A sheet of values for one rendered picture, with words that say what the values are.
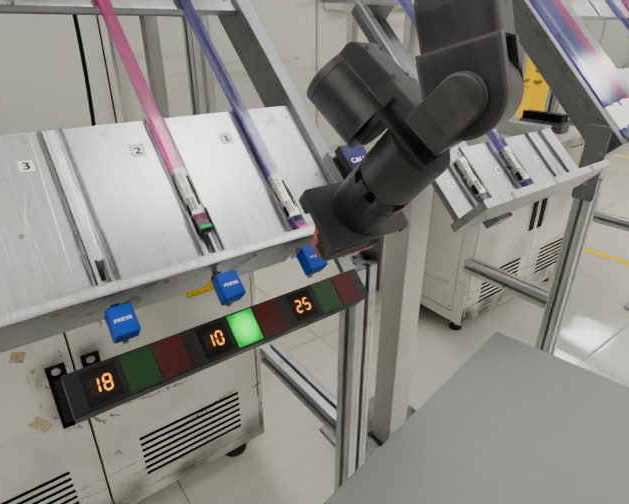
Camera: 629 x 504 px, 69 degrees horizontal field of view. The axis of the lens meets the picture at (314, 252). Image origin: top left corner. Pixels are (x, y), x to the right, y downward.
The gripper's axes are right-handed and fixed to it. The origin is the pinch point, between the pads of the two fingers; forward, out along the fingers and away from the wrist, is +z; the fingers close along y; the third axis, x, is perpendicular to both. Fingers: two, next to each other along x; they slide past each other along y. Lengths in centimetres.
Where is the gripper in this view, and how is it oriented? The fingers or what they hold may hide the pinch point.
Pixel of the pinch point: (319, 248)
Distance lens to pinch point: 52.4
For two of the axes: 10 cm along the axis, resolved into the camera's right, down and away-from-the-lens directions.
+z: -4.1, 4.2, 8.1
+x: 4.3, 8.7, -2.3
